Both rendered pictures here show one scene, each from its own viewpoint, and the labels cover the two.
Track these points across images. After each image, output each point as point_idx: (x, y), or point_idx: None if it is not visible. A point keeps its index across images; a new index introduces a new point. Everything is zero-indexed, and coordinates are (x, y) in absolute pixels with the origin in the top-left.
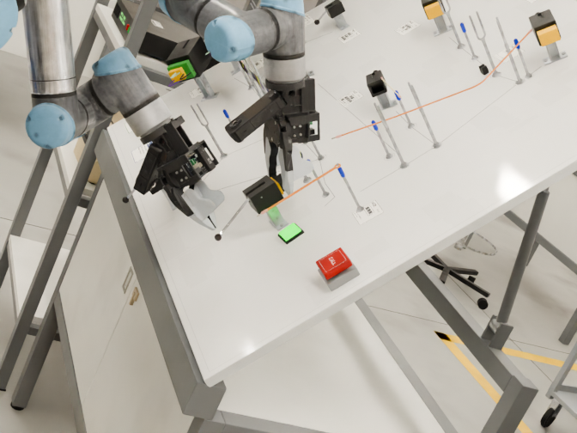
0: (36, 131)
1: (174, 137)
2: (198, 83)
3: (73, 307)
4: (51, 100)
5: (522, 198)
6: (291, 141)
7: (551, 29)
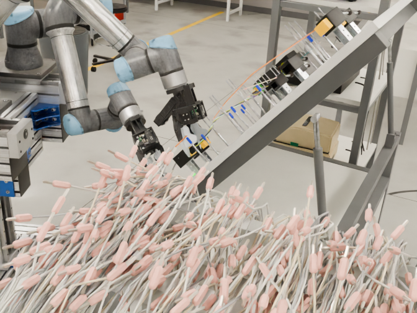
0: (65, 127)
1: (132, 126)
2: (277, 95)
3: None
4: (69, 112)
5: (228, 152)
6: (177, 123)
7: (320, 22)
